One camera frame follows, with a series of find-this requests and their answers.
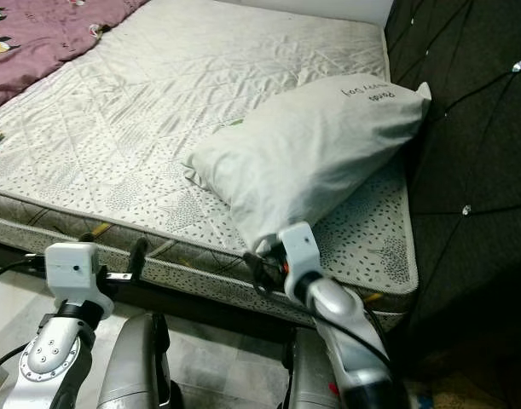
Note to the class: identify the white pillow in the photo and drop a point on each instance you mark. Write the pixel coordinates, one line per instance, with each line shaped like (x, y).
(303, 162)

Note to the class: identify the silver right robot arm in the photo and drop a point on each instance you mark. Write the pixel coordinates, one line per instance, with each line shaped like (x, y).
(345, 324)

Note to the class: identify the dark bed base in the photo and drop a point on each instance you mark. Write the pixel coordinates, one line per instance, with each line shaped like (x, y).
(209, 311)

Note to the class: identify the silver left robot leg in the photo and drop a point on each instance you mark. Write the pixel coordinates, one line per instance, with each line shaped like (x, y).
(136, 366)

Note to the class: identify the silver robot leg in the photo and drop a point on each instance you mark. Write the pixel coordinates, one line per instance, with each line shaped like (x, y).
(311, 379)
(136, 366)

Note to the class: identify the silver right robot leg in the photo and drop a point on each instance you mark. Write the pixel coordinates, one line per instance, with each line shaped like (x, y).
(311, 379)

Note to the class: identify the grey quilted mattress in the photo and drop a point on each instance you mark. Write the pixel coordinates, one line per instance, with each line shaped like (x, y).
(141, 102)

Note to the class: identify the pink Mickey Mouse blanket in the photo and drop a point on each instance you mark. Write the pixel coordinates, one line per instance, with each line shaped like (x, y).
(38, 34)

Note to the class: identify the brown rug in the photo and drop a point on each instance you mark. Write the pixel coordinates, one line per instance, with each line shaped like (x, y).
(465, 396)

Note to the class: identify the dark tufted headboard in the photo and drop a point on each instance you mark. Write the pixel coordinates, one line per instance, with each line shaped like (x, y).
(473, 102)

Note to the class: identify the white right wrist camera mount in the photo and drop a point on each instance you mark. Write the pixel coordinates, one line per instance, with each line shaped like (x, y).
(301, 251)

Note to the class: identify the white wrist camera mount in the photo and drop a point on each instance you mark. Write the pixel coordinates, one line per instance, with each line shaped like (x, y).
(301, 251)
(71, 268)

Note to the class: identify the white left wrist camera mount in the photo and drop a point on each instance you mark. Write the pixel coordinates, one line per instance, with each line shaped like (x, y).
(71, 268)

